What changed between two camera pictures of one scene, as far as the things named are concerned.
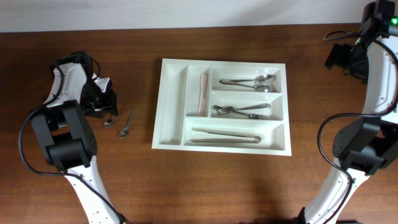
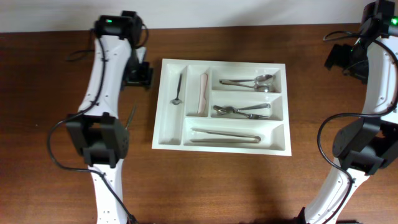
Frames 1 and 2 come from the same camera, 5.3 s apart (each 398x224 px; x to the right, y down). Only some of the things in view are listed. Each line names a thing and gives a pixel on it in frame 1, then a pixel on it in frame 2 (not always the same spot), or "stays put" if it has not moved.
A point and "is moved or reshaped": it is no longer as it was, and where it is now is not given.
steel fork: [231, 109] stays put
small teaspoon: [124, 132] stays put
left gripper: [109, 101] to [145, 74]
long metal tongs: [250, 139] stays put
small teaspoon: [107, 125] is moved or reshaped
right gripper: [337, 56] stays put
